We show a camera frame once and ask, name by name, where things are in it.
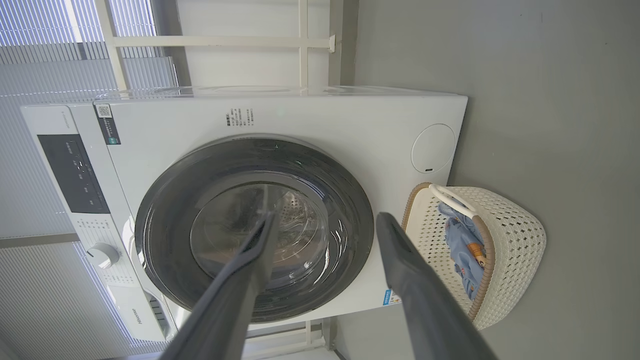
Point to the dark round glass washer door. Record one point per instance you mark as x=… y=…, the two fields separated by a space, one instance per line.
x=165 y=215

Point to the blue patterned garment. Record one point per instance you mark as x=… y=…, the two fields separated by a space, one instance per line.
x=462 y=240

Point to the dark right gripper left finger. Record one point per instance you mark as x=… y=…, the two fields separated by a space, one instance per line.
x=225 y=310

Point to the white front-load washing machine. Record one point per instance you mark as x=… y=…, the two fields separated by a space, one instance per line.
x=320 y=120

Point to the grey window blinds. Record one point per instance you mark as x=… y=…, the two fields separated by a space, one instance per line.
x=40 y=175

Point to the blue energy label sticker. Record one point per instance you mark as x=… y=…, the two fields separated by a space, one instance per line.
x=390 y=297

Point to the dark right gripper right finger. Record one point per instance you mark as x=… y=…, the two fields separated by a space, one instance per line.
x=430 y=310

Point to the white perforated basket brown rim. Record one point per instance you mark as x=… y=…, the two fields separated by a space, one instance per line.
x=515 y=235

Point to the white metal rack frame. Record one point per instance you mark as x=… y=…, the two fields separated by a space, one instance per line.
x=225 y=41

